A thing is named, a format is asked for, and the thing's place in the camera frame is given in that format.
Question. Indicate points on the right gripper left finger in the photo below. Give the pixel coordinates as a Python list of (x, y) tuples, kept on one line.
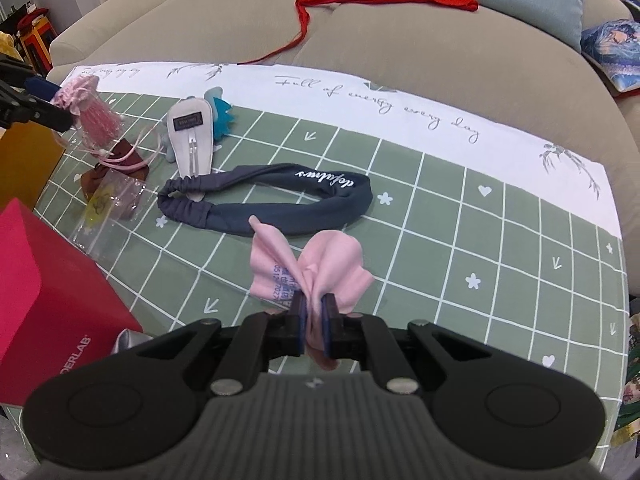
[(261, 338)]

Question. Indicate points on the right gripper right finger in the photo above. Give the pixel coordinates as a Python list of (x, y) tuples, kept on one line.
[(367, 340)]

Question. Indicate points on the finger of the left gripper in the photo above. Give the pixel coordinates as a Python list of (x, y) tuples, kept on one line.
[(47, 115), (41, 88)]

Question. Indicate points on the pink cloth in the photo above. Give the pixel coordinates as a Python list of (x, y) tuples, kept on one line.
[(331, 262)]

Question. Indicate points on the maroon brown cloth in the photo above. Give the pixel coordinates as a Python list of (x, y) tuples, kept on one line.
[(124, 160)]

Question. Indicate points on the navy blue headband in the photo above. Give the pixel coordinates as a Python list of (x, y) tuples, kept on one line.
[(297, 200)]

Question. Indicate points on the orange storage box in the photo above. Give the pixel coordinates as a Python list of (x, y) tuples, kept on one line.
[(29, 154)]

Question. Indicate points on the red orange stools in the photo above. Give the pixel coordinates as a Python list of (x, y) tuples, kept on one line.
[(36, 33)]

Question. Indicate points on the clear plastic bag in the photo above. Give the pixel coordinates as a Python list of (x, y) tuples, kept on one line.
[(102, 228)]

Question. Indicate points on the green grid tablecloth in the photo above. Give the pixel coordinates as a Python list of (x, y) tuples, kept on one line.
[(497, 260)]

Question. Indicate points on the red box lid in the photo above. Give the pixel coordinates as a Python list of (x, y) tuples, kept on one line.
[(58, 312)]

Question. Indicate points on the beige sofa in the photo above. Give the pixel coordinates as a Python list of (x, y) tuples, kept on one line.
[(485, 62)]

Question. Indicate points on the anime print pillow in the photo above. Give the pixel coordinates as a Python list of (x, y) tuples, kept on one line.
[(613, 48)]

